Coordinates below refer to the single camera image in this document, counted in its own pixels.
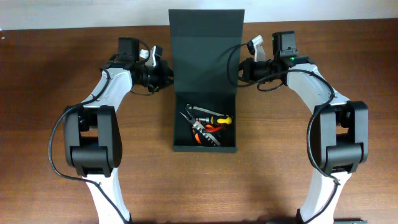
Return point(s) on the yellow black screwdriver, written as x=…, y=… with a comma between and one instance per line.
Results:
x=217, y=119

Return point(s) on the small red cutting pliers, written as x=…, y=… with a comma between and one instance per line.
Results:
x=214, y=127

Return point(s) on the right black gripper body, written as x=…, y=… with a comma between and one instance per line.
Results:
x=258, y=71

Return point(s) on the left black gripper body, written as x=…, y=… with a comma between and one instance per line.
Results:
x=158, y=76

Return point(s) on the black box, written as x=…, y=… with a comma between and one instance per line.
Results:
x=205, y=62

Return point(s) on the orange screwdriver bit holder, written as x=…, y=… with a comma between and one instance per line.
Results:
x=202, y=138

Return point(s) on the silver double ring wrench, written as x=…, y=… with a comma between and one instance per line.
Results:
x=190, y=107

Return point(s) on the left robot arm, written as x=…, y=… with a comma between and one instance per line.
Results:
x=93, y=145

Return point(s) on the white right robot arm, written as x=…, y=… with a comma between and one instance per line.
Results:
x=337, y=132

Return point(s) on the orange black long-nose pliers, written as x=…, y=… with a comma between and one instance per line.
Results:
x=191, y=120

